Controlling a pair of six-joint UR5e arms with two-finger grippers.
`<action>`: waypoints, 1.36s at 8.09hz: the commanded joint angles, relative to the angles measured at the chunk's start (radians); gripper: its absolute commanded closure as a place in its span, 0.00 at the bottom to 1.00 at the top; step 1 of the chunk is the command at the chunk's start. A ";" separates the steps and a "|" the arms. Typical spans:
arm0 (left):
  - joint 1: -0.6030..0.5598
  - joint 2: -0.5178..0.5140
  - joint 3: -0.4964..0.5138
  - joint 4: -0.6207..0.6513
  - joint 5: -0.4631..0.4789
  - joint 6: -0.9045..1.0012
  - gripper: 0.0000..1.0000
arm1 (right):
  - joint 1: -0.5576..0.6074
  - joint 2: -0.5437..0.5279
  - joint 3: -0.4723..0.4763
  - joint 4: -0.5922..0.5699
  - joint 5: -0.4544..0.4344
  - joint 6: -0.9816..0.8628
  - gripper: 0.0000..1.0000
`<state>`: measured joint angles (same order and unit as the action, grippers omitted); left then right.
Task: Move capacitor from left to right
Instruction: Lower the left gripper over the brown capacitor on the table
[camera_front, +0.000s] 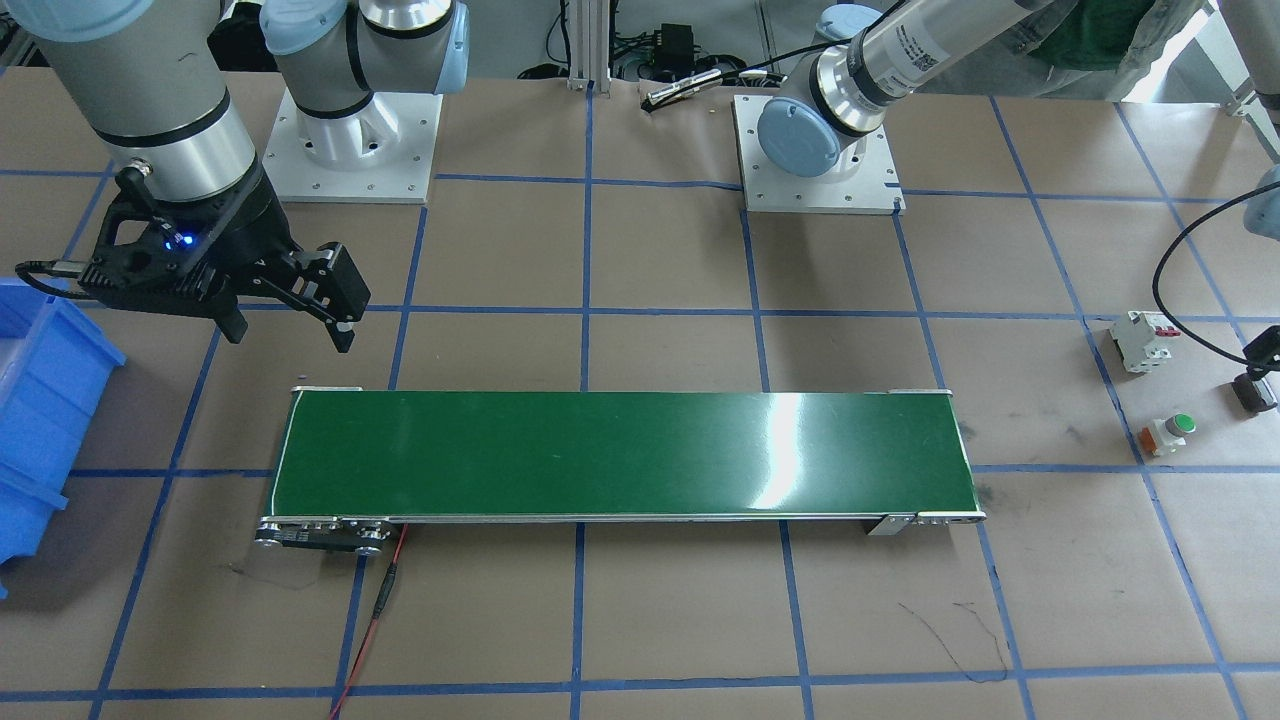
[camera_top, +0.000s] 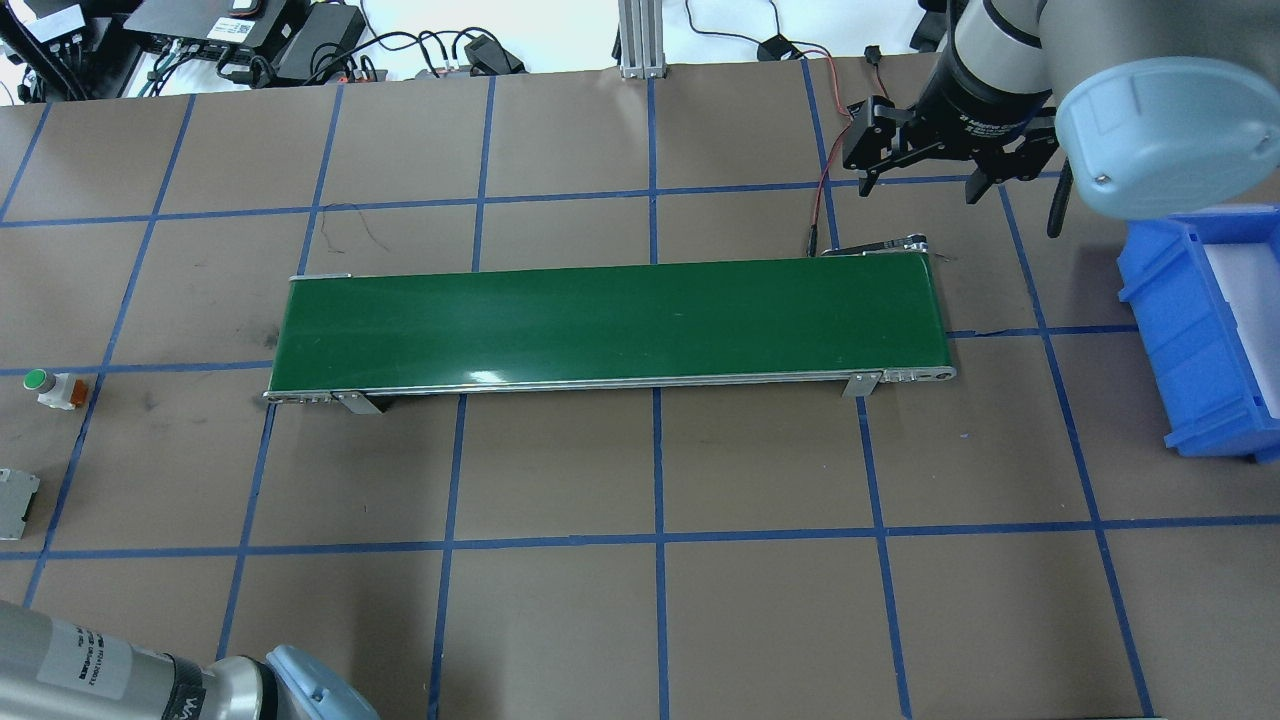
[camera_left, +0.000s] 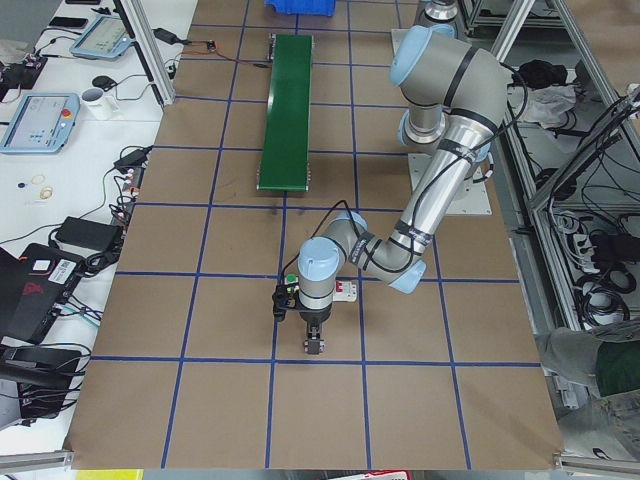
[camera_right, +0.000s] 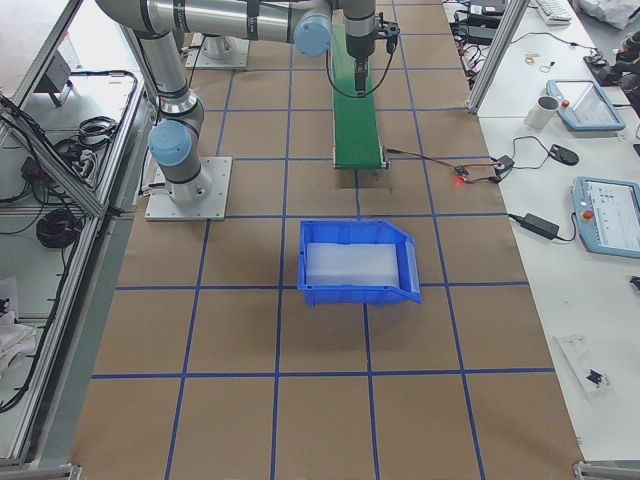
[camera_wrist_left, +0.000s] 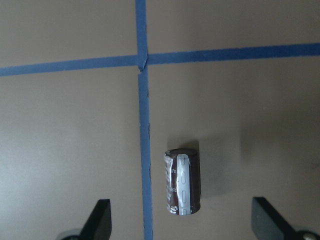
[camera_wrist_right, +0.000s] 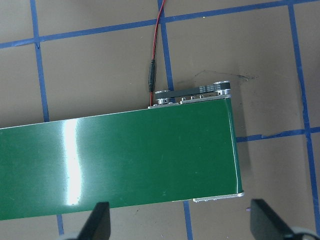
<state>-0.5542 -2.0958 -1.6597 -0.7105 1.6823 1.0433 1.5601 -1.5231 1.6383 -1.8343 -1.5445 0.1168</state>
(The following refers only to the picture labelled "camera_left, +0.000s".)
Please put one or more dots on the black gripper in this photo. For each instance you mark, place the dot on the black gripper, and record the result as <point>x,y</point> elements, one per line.
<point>314,315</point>

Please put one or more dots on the small black capacitor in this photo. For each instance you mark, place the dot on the small black capacitor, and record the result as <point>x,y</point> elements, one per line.
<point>314,348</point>

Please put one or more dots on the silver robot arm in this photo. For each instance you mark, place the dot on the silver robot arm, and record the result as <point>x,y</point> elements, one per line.
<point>457,97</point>

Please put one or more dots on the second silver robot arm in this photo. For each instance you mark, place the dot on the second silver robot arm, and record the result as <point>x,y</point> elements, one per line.
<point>440,11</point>

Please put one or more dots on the white red circuit breaker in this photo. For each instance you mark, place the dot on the white red circuit breaker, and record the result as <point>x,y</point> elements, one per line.
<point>345,291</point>

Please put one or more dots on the green conveyor belt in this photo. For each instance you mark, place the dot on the green conveyor belt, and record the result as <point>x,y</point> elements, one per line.
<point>284,164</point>

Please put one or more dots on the black power strip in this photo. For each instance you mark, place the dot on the black power strip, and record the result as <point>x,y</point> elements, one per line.
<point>128,185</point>

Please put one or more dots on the black power adapter brick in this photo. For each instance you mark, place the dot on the black power adapter brick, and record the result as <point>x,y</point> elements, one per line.
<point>88,234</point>

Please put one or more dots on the small black power adapter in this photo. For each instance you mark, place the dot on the small black power adapter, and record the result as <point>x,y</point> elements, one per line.
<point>134,159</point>

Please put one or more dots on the black monitor stand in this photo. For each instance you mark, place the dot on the black monitor stand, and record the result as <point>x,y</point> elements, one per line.
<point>40,381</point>

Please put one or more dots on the person in grey jacket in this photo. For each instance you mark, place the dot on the person in grey jacket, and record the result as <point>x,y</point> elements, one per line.
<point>604,359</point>

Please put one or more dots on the black laptop with red logo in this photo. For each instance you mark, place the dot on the black laptop with red logo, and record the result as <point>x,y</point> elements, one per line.
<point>32,286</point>

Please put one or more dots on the white mug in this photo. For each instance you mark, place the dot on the white mug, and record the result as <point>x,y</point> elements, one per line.
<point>99,104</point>

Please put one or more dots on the black computer mouse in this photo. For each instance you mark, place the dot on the black computer mouse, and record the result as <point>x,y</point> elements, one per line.
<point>104,82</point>

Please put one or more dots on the blue plastic bin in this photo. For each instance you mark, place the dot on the blue plastic bin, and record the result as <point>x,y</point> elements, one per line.
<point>303,7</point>

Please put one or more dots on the black and white cloth pile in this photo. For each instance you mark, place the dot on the black and white cloth pile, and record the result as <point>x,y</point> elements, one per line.
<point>550,96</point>

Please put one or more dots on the near blue teach pendant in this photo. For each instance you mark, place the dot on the near blue teach pendant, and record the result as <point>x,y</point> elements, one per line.
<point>41,124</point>

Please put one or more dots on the blue teach pendant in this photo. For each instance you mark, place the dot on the blue teach pendant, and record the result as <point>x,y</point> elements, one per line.
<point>105,38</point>
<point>41,124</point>

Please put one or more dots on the far blue teach pendant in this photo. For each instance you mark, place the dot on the far blue teach pendant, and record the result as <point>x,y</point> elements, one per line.
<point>105,38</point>

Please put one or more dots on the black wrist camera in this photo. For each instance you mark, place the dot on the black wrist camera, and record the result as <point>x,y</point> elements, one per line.
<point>284,299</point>

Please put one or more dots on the green push button switch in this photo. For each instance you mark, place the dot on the green push button switch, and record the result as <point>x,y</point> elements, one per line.
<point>290,280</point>

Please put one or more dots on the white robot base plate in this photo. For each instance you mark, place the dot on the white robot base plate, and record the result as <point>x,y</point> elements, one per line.
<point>471,197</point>

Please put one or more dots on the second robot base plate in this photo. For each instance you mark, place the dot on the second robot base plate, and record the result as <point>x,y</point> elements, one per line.
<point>397,42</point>

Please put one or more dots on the aluminium frame post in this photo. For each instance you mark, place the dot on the aluminium frame post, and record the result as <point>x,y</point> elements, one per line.
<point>139,30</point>

